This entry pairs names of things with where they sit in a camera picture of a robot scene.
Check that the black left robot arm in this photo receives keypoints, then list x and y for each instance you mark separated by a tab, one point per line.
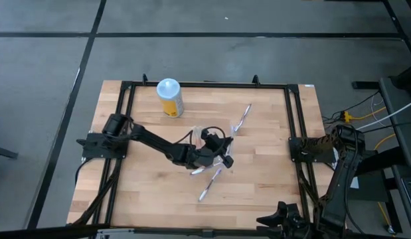
152	141

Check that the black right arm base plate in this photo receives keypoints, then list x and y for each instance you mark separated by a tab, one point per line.
298	149

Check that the black side desk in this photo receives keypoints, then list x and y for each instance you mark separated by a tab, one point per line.
396	99

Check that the clear plastic bag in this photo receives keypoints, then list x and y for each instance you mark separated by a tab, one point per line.
241	117

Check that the clear acrylic organizer box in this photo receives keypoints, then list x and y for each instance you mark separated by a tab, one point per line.
193	147

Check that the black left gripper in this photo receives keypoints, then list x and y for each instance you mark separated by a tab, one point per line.
213	144

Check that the black aluminium table frame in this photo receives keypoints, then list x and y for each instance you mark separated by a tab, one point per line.
208	84

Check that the yellow white wipes canister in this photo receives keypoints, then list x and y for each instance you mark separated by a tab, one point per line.
168	94

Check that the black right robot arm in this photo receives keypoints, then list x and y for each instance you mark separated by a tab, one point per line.
338	192

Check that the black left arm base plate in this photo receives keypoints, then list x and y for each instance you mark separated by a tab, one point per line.
92	147

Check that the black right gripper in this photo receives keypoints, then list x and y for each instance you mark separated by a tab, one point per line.
295	222

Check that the black floor stand foot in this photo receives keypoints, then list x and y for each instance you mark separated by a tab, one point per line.
2	152

